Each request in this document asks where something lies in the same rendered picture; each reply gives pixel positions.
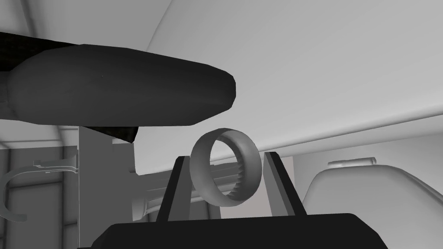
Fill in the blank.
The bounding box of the grey cupboard door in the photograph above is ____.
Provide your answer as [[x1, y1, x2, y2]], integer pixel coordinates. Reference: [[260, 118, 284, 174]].
[[0, 145, 80, 249]]

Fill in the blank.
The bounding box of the grey ring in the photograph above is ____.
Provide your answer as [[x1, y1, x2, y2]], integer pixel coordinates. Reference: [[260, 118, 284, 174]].
[[189, 128, 263, 208]]

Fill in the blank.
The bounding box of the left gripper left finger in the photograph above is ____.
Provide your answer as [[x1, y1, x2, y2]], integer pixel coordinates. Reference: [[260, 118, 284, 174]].
[[156, 156, 193, 222]]

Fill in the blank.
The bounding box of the grey curved handle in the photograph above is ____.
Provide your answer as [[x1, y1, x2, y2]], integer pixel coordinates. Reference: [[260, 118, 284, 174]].
[[0, 154, 79, 223]]

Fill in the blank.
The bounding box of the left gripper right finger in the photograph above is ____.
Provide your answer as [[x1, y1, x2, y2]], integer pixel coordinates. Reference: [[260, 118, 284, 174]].
[[263, 151, 307, 218]]

